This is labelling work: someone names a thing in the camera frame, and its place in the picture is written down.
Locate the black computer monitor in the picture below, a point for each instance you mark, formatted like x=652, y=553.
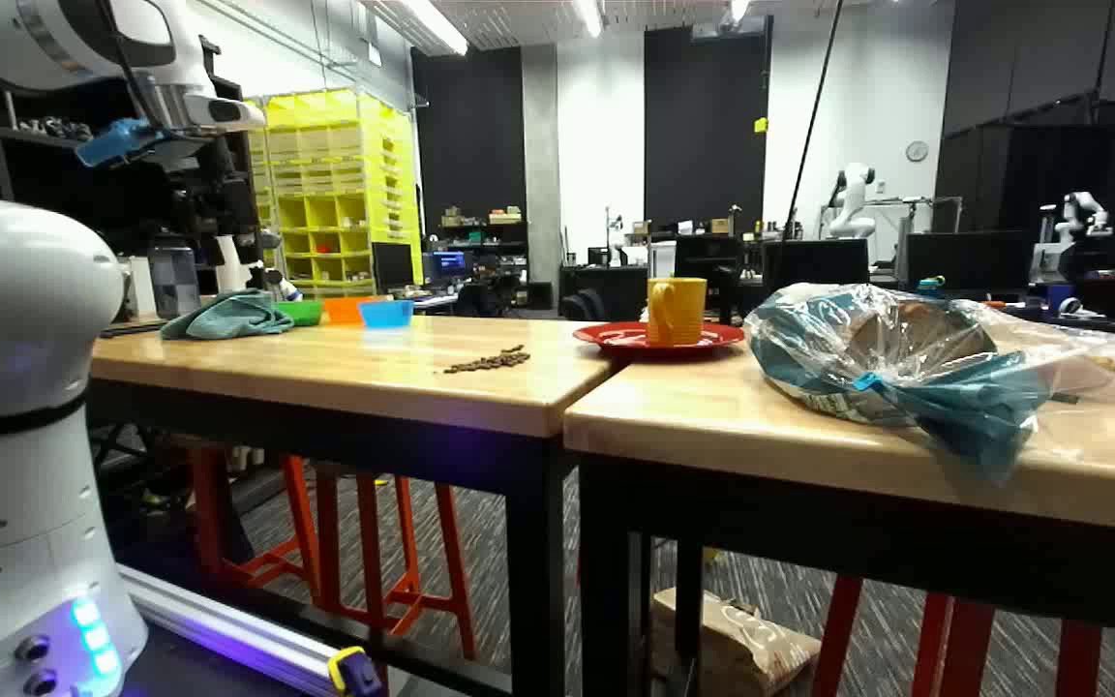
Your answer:
x=813, y=261
x=968, y=258

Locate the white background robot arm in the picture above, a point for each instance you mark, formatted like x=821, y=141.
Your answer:
x=851, y=201
x=1064, y=233

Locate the aluminium rail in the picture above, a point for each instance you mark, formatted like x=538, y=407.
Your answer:
x=234, y=632

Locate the black slanted pole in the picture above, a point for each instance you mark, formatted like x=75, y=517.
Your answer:
x=813, y=118

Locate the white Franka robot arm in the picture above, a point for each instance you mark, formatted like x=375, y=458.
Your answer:
x=16, y=428

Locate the yellow bin shelf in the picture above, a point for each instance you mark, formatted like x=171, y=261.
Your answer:
x=329, y=180

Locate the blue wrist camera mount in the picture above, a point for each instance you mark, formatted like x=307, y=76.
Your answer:
x=126, y=141

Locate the ceiling light strip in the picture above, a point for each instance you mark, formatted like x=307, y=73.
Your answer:
x=585, y=17
x=437, y=25

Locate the wooden table black frame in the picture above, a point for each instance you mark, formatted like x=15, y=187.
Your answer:
x=868, y=545
x=350, y=449

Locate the blue yellow bar clamp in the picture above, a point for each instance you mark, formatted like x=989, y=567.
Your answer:
x=354, y=672

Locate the clear plastic bag blue contents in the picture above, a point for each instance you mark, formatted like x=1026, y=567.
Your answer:
x=893, y=362

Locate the orange plastic bowl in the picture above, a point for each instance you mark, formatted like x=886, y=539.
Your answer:
x=342, y=310

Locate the brown paper bag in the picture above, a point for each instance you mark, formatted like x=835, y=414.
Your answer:
x=736, y=643

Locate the teal microfiber towel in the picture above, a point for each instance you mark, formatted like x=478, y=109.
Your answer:
x=234, y=314

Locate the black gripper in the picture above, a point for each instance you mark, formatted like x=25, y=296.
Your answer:
x=220, y=170

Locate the spilled coffee beans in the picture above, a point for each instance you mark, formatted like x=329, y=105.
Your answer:
x=487, y=362

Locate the red plate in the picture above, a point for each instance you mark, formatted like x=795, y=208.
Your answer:
x=622, y=344

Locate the round wall clock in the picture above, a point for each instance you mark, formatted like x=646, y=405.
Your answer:
x=919, y=154

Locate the grey jar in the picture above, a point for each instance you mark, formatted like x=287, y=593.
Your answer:
x=177, y=279

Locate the red leg stool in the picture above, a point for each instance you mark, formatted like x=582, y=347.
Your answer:
x=957, y=640

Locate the yellow ribbed mug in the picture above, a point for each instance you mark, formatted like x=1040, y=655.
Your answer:
x=674, y=310

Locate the blue plastic bowl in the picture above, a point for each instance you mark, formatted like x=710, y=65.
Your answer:
x=386, y=314

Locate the orange leg wooden stool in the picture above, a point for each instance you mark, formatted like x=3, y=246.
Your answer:
x=213, y=527
x=386, y=567

